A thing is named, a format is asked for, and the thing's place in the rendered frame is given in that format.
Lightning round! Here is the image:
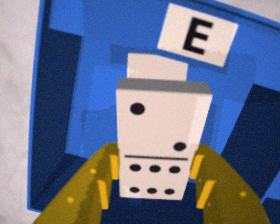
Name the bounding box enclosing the white domino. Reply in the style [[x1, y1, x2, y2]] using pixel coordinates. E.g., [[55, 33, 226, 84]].
[[127, 52, 188, 80], [116, 77, 212, 200]]

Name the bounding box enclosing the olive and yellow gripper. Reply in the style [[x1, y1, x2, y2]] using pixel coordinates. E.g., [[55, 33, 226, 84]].
[[32, 142, 271, 224]]

